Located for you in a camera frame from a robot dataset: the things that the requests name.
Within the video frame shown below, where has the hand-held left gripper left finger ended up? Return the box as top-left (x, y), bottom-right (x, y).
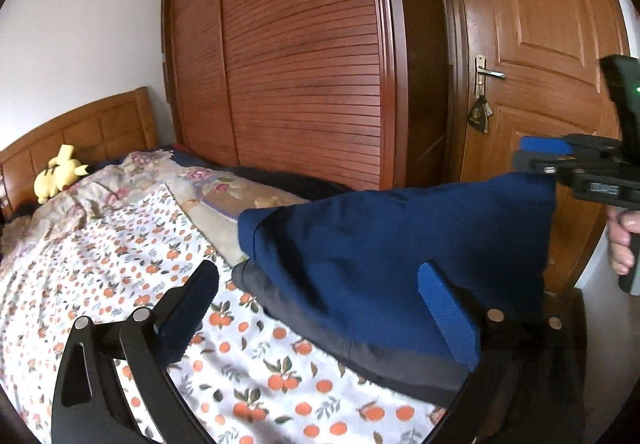
top-left (50, 260), bottom-right (220, 444)

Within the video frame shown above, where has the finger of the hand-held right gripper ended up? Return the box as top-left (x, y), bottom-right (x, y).
top-left (512, 150), bottom-right (576, 177)
top-left (518, 134), bottom-right (623, 160)

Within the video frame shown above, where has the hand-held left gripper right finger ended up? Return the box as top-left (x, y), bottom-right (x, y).
top-left (417, 260), bottom-right (586, 444)

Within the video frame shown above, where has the navy blue blazer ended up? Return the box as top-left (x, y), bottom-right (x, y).
top-left (236, 173), bottom-right (558, 357)

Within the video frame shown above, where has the person's right hand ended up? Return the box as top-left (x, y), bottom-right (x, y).
top-left (606, 207), bottom-right (636, 276)

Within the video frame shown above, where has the dark key pouch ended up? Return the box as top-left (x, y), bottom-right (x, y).
top-left (467, 94), bottom-right (493, 132)

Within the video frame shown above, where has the orange print bed sheet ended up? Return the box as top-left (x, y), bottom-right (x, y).
top-left (0, 184), bottom-right (446, 444)

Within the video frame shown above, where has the dark grey clothing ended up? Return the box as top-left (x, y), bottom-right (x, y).
top-left (231, 164), bottom-right (483, 410)

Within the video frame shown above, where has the floral quilt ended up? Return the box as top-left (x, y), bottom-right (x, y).
top-left (0, 149), bottom-right (311, 265)

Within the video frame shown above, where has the yellow plush toy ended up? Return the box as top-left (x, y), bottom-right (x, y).
top-left (32, 144), bottom-right (93, 204)

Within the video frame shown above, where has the wooden headboard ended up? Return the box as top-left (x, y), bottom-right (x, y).
top-left (0, 87), bottom-right (160, 217)

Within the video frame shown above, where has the wooden slatted wardrobe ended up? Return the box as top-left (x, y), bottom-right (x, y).
top-left (161, 0), bottom-right (451, 192)

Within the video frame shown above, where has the metal door handle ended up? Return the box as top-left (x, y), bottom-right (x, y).
top-left (473, 55), bottom-right (507, 98)

